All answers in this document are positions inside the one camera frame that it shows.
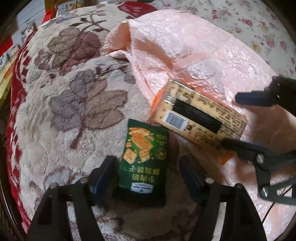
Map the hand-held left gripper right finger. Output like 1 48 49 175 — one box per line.
179 155 267 241

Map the floral fleece blanket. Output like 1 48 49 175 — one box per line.
6 1 208 241

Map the pink quilted blanket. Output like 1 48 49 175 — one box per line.
103 9 296 239

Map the orange cracker box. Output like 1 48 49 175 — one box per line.
147 80 248 165

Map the black cable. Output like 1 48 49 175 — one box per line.
260 185 296 224

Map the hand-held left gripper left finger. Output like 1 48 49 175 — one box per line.
25 155 119 241

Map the floral bed sheet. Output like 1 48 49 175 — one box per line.
159 0 296 77

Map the green cracker packet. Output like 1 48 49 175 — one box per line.
118 119 170 207

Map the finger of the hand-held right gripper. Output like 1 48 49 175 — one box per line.
220 138 296 205
235 76 296 107

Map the light wooden chair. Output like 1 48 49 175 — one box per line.
44 0 100 12

